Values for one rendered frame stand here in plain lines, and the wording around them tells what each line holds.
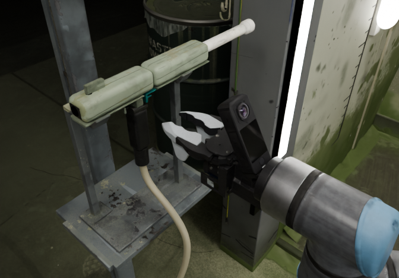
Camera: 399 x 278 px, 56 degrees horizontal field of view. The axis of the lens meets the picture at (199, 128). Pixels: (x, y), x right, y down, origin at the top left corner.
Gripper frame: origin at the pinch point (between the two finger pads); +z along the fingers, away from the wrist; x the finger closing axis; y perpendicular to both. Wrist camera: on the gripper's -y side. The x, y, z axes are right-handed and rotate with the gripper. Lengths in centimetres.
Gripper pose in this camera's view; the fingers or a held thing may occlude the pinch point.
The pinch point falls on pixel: (176, 117)
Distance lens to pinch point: 64.3
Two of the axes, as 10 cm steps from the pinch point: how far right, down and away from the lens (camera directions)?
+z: -7.5, -4.0, 5.3
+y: 0.0, 8.0, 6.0
